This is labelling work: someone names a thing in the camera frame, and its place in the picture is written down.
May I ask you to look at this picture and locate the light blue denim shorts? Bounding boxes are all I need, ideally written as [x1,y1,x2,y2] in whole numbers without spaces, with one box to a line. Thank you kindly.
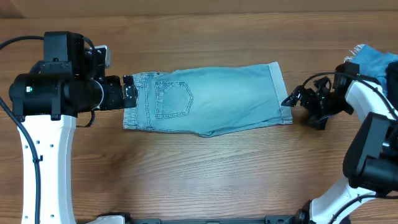
[123,62,293,138]

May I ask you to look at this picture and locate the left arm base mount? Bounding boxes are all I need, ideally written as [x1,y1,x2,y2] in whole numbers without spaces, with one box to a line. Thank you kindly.
[87,212,131,224]

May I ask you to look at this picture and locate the blue denim garment pile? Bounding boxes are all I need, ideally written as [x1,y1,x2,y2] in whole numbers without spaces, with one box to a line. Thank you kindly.
[344,44,398,109]

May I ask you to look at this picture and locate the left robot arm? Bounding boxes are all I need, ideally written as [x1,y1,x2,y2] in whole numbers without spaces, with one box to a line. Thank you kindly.
[6,31,137,223]

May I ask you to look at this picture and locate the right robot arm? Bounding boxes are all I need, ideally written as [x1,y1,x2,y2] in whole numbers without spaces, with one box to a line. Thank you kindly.
[265,62,397,224]

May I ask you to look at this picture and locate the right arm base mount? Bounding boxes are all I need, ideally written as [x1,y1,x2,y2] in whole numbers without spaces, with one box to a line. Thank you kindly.
[294,208,313,224]

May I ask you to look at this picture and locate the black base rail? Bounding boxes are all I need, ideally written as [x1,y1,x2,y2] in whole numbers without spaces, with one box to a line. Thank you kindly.
[131,215,295,224]

